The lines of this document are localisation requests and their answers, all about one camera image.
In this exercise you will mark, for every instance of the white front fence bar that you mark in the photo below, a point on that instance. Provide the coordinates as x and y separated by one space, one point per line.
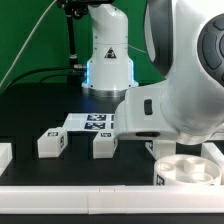
110 199

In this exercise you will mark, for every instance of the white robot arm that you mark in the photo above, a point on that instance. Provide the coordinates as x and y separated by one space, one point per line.
184 40

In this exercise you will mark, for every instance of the white right fence bar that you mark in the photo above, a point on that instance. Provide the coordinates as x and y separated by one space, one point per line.
211 152

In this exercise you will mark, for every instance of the white left fence bar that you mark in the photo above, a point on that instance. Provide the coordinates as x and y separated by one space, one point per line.
5 156

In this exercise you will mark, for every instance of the white fence bar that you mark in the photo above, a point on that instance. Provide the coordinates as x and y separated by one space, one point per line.
5 156
110 199
211 152

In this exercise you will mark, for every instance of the white marker base plate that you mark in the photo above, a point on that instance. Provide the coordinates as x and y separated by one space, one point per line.
88 122

